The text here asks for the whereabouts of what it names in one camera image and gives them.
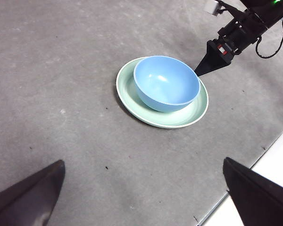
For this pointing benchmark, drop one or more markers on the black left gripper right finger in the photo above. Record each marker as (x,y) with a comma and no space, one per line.
(261,200)

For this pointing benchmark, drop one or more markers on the blue ribbed bowl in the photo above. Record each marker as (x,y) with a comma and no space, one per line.
(165,82)

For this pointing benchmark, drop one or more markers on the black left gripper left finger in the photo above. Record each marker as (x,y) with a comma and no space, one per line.
(26,200)

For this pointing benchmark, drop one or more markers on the pale grey camera box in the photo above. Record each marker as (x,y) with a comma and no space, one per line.
(212,7)

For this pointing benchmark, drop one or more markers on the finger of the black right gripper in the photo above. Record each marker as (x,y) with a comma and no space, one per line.
(213,58)

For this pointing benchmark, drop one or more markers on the green round plate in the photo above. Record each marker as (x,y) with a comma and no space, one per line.
(169,118)

